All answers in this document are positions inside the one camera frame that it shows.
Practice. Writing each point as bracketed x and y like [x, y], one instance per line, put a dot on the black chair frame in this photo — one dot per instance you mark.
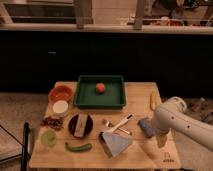
[25, 154]

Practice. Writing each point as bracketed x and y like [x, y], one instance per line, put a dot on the light green cup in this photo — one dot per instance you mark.
[48, 138]

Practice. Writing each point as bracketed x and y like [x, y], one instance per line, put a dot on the blue sponge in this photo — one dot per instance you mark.
[146, 127]

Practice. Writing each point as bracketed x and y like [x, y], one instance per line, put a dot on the white round cup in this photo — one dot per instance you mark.
[60, 108]

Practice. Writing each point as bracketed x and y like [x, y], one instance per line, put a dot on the green plastic tray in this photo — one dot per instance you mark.
[87, 97]

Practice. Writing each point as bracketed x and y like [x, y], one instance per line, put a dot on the orange bowl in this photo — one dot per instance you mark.
[61, 92]

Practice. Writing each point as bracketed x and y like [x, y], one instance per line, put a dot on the dark round plate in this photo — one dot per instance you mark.
[72, 125]

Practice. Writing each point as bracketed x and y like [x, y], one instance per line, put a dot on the red tomato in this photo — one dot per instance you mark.
[100, 88]

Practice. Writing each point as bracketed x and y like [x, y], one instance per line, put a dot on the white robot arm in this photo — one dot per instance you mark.
[170, 115]

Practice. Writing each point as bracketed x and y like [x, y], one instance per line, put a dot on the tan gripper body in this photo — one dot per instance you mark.
[161, 140]

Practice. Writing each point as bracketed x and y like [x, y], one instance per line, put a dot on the tan wooden block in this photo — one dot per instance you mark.
[81, 125]

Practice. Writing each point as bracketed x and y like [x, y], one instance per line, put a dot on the green chili pepper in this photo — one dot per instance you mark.
[82, 148]

